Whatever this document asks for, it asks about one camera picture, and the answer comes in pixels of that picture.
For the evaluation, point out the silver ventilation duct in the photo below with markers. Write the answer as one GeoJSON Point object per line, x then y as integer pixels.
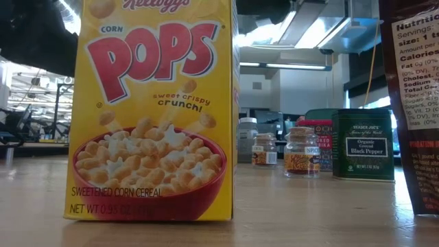
{"type": "Point", "coordinates": [302, 27]}

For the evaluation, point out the brown spice packet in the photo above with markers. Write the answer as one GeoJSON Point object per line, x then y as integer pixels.
{"type": "Point", "coordinates": [422, 154]}

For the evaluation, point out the red smoked paprika tin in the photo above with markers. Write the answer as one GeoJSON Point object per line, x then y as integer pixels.
{"type": "Point", "coordinates": [324, 140]}

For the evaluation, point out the small cork-stoppered glass spice jar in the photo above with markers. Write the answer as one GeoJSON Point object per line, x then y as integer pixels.
{"type": "Point", "coordinates": [264, 158]}
{"type": "Point", "coordinates": [302, 161]}

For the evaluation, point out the dark green black pepper tin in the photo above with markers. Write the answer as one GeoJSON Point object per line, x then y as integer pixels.
{"type": "Point", "coordinates": [363, 164]}

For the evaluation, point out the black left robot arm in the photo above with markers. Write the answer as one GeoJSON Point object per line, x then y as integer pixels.
{"type": "Point", "coordinates": [34, 34]}

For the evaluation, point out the green plastic bin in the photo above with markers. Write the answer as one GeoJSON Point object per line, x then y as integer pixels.
{"type": "Point", "coordinates": [317, 114]}

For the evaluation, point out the yellow Corn Pops cereal box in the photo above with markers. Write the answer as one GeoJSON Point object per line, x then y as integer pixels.
{"type": "Point", "coordinates": [151, 103]}

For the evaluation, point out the white-lidded clear spice jar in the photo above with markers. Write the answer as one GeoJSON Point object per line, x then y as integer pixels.
{"type": "Point", "coordinates": [247, 137]}

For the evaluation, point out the fluorescent ceiling light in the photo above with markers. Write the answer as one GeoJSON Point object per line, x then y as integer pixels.
{"type": "Point", "coordinates": [291, 66]}

